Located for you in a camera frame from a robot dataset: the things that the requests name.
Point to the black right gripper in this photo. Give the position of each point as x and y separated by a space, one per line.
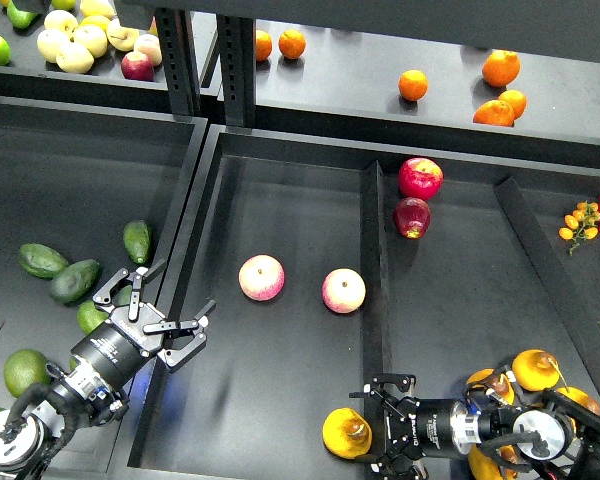
416 428

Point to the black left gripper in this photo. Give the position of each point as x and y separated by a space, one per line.
118 348

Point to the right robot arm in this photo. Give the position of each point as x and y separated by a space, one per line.
550 434

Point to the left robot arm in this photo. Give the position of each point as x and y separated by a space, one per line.
45 418

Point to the upright dark avocado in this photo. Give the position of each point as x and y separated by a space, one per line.
137 241

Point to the dark avocado middle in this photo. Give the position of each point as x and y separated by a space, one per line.
74 281

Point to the round green avocado right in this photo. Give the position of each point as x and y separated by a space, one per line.
73 363

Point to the round green avocado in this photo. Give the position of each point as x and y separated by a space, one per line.
24 368
73 363

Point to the yellow pear bottom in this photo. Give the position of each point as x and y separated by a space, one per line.
483 468

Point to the dark avocado far left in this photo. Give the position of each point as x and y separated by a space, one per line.
41 261

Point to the round green avocado left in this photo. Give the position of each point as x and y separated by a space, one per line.
24 368

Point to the pale yellow pear right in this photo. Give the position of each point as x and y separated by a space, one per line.
120 37

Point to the pale yellow pear centre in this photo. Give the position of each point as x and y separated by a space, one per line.
93 38

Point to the pale yellow pear left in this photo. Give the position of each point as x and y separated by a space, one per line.
49 42

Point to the black bin divider left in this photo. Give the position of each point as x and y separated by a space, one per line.
375 354

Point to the black bin divider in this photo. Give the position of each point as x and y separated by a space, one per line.
375 354
575 315

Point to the pink apple left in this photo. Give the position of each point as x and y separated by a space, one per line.
261 277

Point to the pink apple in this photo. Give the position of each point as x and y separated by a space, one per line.
343 291
261 277

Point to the pink apple right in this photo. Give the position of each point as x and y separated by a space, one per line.
343 291

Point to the black bin divider right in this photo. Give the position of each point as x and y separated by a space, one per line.
575 315

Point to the dark red apple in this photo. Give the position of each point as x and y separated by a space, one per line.
412 217

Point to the bright red apple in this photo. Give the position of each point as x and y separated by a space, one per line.
420 178

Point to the red apple on shelf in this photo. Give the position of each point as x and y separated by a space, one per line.
137 65

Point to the orange cherry tomato cluster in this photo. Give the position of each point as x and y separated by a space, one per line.
581 225

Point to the pale pink peach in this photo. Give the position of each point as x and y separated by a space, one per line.
149 45

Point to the orange back left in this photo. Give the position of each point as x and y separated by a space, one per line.
263 45

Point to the yellow lemon on shelf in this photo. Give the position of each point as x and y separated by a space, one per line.
97 20

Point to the orange front right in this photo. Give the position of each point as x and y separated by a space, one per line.
495 112

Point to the dark avocado by wall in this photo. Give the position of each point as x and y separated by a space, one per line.
123 296

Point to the black shelf post left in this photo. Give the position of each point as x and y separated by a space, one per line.
176 38

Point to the black shelf post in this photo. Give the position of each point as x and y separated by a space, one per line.
176 38
236 41

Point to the black shelf post right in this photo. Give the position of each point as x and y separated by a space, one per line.
236 41

